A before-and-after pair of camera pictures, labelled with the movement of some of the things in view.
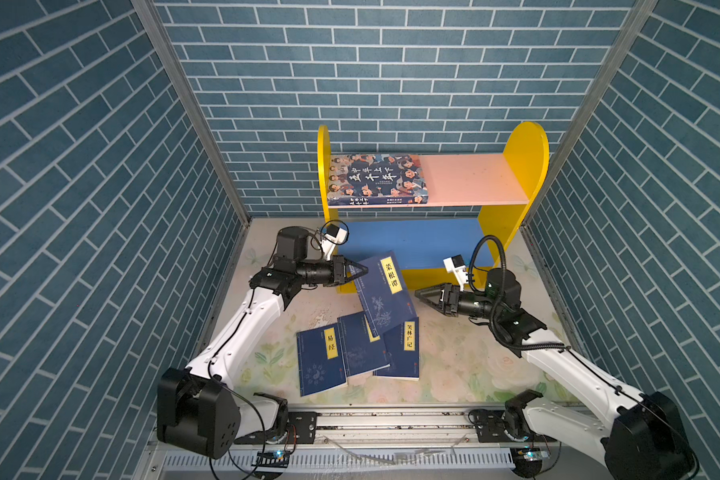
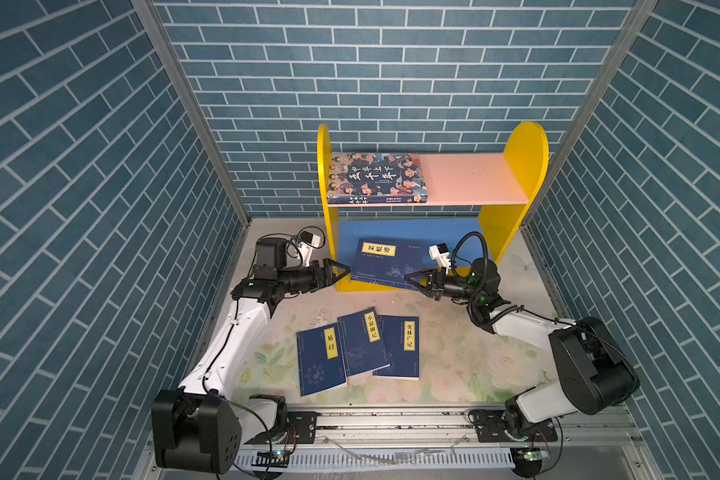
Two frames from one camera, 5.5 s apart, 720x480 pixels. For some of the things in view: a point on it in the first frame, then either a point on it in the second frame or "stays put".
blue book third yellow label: x=409 y=336 stays put
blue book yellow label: x=385 y=293 → x=381 y=249
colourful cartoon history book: x=372 y=179 stays put
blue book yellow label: x=320 y=359 stays put
